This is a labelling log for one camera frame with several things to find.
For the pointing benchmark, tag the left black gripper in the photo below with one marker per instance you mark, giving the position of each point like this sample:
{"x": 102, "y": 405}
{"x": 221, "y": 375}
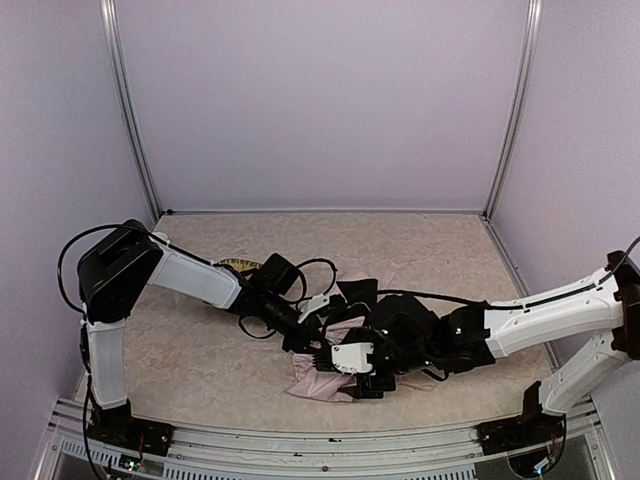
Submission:
{"x": 298, "y": 338}

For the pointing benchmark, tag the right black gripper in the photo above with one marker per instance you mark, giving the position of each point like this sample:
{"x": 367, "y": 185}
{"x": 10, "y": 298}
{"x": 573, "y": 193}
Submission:
{"x": 368, "y": 386}

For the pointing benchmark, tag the pink and black umbrella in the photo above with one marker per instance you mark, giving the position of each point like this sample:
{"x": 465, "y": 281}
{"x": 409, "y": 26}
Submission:
{"x": 400, "y": 326}

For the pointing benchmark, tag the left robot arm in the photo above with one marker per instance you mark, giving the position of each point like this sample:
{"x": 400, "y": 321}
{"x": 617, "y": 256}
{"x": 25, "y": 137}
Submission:
{"x": 132, "y": 269}

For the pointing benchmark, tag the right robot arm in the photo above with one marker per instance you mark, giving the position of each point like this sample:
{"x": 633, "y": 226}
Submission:
{"x": 605, "y": 304}

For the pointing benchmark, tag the woven bamboo tray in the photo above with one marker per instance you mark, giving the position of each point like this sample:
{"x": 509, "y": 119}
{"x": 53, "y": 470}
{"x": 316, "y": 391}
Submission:
{"x": 240, "y": 265}

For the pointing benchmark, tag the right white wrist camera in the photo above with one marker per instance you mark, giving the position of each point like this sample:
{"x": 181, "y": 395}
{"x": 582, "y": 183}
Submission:
{"x": 352, "y": 358}

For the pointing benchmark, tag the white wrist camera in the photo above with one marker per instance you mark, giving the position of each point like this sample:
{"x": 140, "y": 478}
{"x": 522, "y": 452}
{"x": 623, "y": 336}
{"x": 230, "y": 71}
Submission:
{"x": 311, "y": 306}
{"x": 352, "y": 358}

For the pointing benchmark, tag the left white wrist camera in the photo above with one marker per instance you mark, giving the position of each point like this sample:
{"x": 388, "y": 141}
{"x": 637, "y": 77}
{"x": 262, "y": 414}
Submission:
{"x": 311, "y": 306}

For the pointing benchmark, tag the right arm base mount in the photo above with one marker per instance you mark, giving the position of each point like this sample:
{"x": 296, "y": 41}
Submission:
{"x": 512, "y": 433}

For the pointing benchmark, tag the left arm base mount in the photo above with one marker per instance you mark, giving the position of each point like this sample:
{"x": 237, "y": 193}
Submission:
{"x": 136, "y": 434}

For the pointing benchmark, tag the aluminium front rail frame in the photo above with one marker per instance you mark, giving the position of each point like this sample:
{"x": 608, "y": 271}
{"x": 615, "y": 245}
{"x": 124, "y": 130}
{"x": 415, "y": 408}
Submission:
{"x": 198, "y": 452}

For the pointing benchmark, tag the left aluminium corner post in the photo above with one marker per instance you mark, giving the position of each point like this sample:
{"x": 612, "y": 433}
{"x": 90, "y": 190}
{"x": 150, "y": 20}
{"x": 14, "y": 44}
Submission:
{"x": 108, "y": 11}

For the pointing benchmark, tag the aluminium corner post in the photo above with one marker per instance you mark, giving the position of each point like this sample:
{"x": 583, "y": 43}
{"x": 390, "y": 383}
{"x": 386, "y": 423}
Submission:
{"x": 517, "y": 107}
{"x": 108, "y": 11}

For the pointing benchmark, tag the right aluminium corner post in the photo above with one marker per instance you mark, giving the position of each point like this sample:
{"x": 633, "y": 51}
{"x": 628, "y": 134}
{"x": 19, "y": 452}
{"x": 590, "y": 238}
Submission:
{"x": 517, "y": 107}

